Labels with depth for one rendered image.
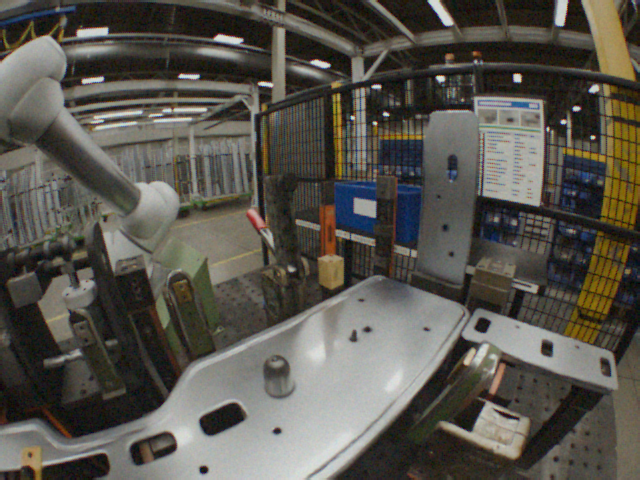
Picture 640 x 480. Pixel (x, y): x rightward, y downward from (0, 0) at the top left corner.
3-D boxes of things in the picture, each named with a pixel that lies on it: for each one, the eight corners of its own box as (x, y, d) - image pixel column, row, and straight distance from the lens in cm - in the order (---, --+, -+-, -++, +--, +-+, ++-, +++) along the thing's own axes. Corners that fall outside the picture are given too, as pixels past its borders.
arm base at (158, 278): (134, 308, 110) (122, 302, 108) (158, 261, 108) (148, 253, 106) (145, 326, 94) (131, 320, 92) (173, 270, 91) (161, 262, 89)
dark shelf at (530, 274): (543, 298, 59) (547, 285, 58) (281, 221, 101) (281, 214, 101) (543, 265, 80) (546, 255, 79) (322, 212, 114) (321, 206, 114)
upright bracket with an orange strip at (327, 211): (326, 383, 69) (323, 181, 44) (323, 380, 70) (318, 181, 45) (334, 377, 71) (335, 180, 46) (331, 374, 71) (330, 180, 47)
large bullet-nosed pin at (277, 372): (278, 409, 31) (270, 372, 25) (263, 393, 32) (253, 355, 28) (300, 395, 32) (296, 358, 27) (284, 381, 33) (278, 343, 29)
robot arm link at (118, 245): (128, 289, 107) (82, 260, 103) (151, 250, 104) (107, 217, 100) (135, 307, 92) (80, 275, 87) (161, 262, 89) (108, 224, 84)
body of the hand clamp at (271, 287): (296, 410, 64) (279, 283, 40) (279, 394, 68) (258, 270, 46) (315, 398, 66) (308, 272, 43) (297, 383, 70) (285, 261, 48)
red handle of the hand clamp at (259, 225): (284, 273, 40) (241, 209, 48) (281, 281, 41) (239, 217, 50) (305, 266, 42) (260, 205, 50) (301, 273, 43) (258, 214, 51)
